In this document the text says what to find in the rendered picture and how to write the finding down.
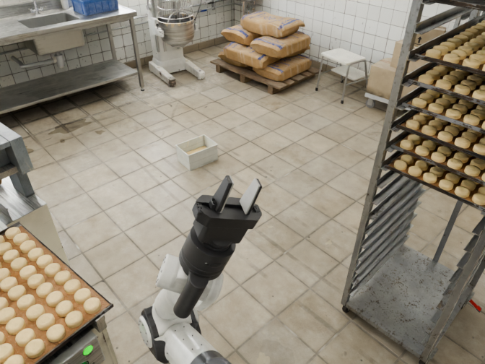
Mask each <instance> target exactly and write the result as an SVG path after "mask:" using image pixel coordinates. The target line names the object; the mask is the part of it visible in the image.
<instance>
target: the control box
mask: <svg viewBox="0 0 485 364"><path fill-rule="evenodd" d="M89 346H93V348H92V351H91V352H90V353H89V354H88V355H84V350H85V349H86V348H87V347H89ZM104 360H105V356H104V354H103V352H102V349H101V346H100V343H99V341H98V339H97V336H96V335H95V334H94V333H93V332H92V331H89V332H88V333H87V334H85V335H84V336H83V337H82V338H81V339H80V340H78V341H77V342H76V343H74V344H73V345H72V346H70V348H69V349H67V350H66V351H64V352H63V353H62V354H60V355H59V356H58V357H57V358H56V359H55V360H53V361H52V362H51V363H49V364H82V363H85V362H88V363H89V364H101V363H102V362H103V361H104Z"/></svg>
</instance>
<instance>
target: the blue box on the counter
mask: <svg viewBox="0 0 485 364"><path fill-rule="evenodd" d="M71 2H72V6H73V8H74V11H75V12H78V13H80V14H83V15H86V16H88V15H92V14H99V13H103V12H109V11H113V10H117V9H119V7H118V0H71Z"/></svg>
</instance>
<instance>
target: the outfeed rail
mask: <svg viewBox="0 0 485 364"><path fill-rule="evenodd" d="M6 228H7V226H6V225H5V224H4V223H3V222H2V221H1V220H0V231H2V230H4V229H6ZM91 325H92V326H93V327H94V328H95V329H96V330H98V331H99V333H100V332H102V331H103V330H104V329H105V328H107V324H106V323H105V315H104V314H103V315H101V316H100V317H99V318H98V319H96V320H95V322H94V323H92V324H91Z"/></svg>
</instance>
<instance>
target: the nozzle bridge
mask: <svg viewBox="0 0 485 364"><path fill-rule="evenodd" d="M32 170H34V167H33V165H32V162H31V160H30V156H29V155H28V152H27V149H26V146H25V143H24V141H23V139H22V137H21V136H20V135H19V134H17V133H16V132H14V131H12V130H11V129H10V128H8V127H7V126H5V125H3V124H2V123H0V180H2V179H4V178H6V177H10V180H11V182H12V185H13V187H14V188H15V189H16V190H18V191H19V192H20V193H21V194H23V195H24V196H25V197H29V196H32V195H33V194H35V192H34V190H33V188H32V185H31V182H30V179H29V178H28V175H27V173H28V172H30V171H32Z"/></svg>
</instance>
